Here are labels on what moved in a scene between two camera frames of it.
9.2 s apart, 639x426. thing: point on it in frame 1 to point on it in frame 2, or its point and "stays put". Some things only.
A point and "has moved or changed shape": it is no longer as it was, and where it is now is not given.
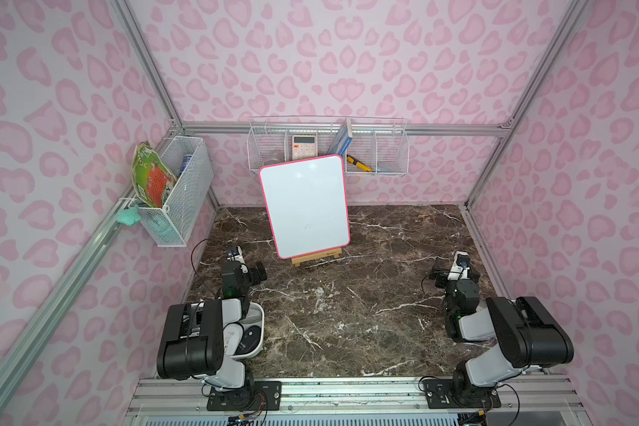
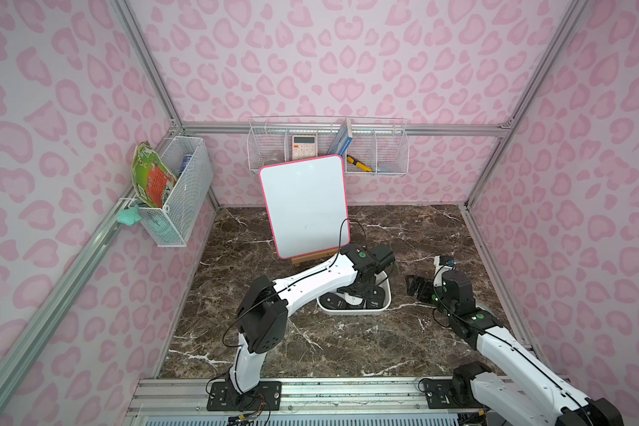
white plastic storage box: x=232 y=332 has moved or changed shape
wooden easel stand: x=297 y=261 stays put
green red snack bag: x=152 y=178 stays put
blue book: x=343 y=139 stays put
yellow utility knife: x=358 y=163 stays put
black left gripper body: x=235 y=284 to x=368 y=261
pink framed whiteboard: x=306 y=205 stays put
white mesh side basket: x=172 y=224 stays put
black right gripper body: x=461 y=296 to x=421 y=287
